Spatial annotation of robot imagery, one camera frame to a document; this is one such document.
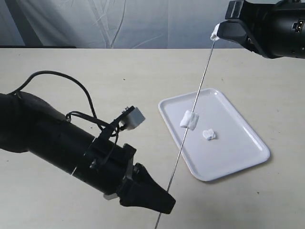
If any thin metal skewer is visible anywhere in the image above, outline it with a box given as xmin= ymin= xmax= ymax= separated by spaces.
xmin=154 ymin=39 xmax=215 ymax=229

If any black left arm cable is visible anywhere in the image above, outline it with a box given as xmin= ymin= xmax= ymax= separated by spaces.
xmin=10 ymin=70 xmax=124 ymax=134

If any white marshmallow piece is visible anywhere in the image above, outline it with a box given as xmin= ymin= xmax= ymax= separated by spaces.
xmin=203 ymin=129 xmax=216 ymax=141
xmin=180 ymin=110 xmax=199 ymax=131
xmin=210 ymin=24 xmax=220 ymax=42

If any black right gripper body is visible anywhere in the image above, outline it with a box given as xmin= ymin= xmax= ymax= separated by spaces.
xmin=244 ymin=0 xmax=305 ymax=59

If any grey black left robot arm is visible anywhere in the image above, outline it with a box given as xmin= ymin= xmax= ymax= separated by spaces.
xmin=0 ymin=92 xmax=176 ymax=214

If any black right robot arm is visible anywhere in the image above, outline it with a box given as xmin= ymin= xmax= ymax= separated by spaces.
xmin=217 ymin=0 xmax=305 ymax=59

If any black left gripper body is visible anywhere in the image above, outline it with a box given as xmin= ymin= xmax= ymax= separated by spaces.
xmin=35 ymin=119 xmax=136 ymax=195

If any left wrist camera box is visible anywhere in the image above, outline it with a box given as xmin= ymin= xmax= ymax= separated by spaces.
xmin=119 ymin=106 xmax=145 ymax=131

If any white backdrop cloth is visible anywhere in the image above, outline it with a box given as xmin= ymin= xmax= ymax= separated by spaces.
xmin=0 ymin=0 xmax=305 ymax=50

